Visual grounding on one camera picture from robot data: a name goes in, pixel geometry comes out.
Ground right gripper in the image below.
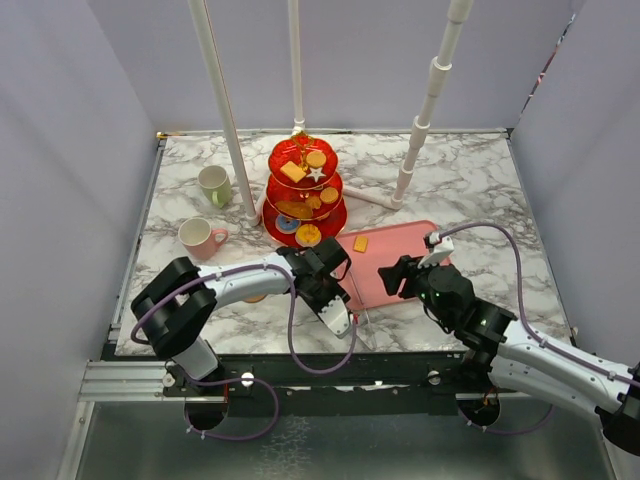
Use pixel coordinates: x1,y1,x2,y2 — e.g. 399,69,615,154
378,251,454,327

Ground yellow donut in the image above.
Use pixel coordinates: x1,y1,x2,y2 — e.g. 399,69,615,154
295,224,322,248

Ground blue frosted donut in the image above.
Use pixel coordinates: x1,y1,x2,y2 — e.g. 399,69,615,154
275,214,301,235

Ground square cracker biscuit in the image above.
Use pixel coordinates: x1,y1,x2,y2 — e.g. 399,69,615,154
353,236,368,253

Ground pink serving tray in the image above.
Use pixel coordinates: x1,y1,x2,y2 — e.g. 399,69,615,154
337,220,437,309

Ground red three-tier stand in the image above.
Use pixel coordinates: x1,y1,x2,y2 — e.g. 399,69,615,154
262,131,347,247

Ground brown croissant bread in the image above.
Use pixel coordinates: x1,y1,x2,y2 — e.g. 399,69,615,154
275,200,314,220

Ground metal tongs pink tips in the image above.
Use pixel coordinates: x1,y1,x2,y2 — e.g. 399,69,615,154
334,259,377,351

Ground swirl butter cookie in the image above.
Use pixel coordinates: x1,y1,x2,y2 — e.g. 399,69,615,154
305,196,323,210

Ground round biscuit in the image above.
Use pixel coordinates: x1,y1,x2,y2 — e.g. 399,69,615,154
319,187,339,204
305,150,327,169

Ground star gingerbread cookie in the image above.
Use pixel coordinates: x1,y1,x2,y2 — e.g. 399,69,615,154
307,167,326,183

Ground rectangular yellow biscuit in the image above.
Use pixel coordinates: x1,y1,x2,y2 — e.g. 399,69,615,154
280,161,306,183

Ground pink mug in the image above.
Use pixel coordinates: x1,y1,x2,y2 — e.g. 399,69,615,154
178,217,229,261

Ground green mug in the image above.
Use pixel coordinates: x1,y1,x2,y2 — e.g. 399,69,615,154
197,165,232,208

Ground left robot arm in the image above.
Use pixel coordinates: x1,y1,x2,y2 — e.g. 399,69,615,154
130,237,357,395

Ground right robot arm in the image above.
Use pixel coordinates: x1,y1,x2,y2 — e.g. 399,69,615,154
378,256,639,455

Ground lower wooden coaster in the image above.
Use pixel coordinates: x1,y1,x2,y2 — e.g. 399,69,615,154
243,295,267,304

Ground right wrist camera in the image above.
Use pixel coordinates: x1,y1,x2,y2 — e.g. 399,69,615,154
418,231,454,268

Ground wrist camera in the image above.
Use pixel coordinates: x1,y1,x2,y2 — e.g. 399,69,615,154
317,296,352,338
418,231,454,268

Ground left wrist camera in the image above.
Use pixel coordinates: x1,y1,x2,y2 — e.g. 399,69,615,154
317,296,352,338

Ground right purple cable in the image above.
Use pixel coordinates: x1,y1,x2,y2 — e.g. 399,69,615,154
429,222,640,436

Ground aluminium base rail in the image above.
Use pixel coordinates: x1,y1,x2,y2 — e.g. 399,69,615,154
79,351,497,401

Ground white pvc pipe frame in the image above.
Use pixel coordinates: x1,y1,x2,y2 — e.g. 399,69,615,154
188,0,474,226

